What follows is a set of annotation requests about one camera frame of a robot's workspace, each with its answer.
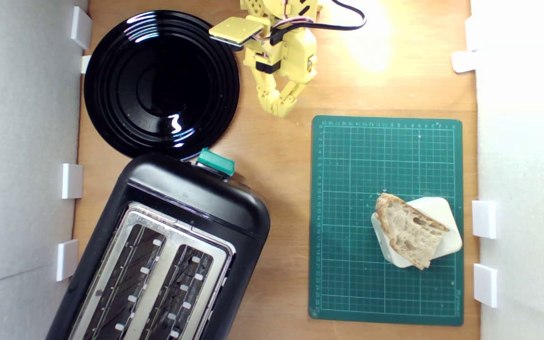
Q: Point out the brown bread slice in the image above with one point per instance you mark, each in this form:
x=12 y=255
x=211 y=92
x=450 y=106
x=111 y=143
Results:
x=409 y=231

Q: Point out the green toaster lever knob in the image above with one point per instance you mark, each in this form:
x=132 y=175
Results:
x=215 y=161

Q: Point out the black two-slot toaster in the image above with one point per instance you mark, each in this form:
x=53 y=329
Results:
x=196 y=198

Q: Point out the green cutting mat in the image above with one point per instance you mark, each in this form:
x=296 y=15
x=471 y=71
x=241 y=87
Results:
x=347 y=165

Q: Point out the black round plate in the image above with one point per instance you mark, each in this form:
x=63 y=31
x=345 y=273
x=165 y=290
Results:
x=158 y=85

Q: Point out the white block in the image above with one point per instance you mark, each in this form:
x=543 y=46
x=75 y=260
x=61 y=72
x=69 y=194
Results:
x=435 y=208

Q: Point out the yellow gripper camera mount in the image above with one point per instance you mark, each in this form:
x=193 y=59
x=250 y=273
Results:
x=234 y=29

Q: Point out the white wall clip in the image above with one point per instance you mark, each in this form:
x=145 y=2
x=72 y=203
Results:
x=80 y=28
x=86 y=63
x=71 y=181
x=463 y=61
x=66 y=259
x=484 y=284
x=483 y=219
x=470 y=33

